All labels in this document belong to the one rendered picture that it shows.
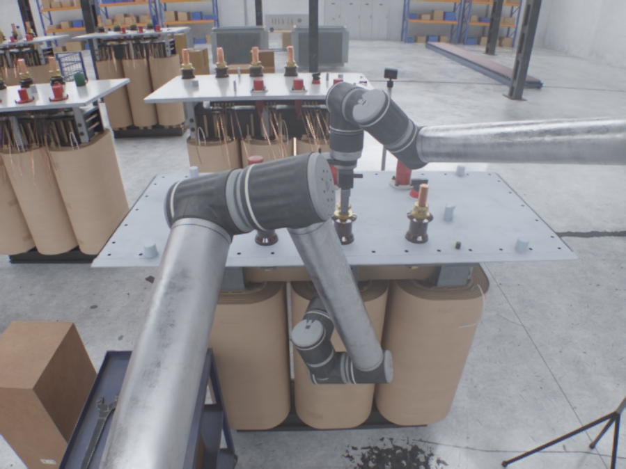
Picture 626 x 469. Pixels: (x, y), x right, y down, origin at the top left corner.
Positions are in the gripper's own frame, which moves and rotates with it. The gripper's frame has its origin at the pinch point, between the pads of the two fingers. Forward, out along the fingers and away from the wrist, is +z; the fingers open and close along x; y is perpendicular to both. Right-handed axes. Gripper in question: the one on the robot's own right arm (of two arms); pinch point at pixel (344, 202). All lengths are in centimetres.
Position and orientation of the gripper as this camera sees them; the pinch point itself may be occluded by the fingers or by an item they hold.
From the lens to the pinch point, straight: 138.7
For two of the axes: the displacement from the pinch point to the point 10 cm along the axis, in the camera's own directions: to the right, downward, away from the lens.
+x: 0.3, -5.3, 8.5
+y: 10.0, 0.2, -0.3
